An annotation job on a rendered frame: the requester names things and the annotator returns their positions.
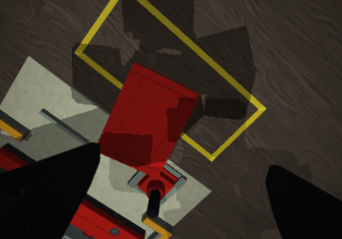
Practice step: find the yellow rectangular outline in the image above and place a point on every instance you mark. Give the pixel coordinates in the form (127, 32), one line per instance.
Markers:
(196, 48)

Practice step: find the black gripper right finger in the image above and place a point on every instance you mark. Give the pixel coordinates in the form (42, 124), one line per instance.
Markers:
(300, 209)

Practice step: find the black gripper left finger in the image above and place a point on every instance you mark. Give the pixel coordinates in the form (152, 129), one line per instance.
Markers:
(38, 200)

